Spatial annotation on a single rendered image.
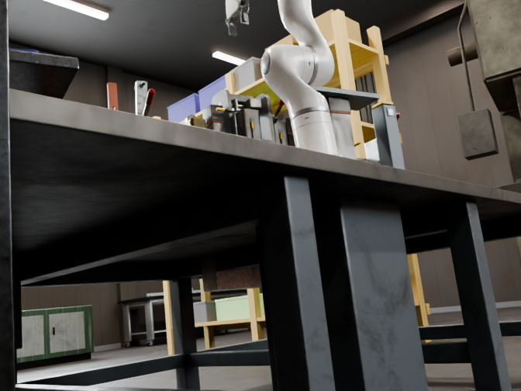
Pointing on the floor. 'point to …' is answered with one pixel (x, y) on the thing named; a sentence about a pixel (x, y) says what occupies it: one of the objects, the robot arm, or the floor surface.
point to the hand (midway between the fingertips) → (238, 27)
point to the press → (494, 83)
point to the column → (363, 296)
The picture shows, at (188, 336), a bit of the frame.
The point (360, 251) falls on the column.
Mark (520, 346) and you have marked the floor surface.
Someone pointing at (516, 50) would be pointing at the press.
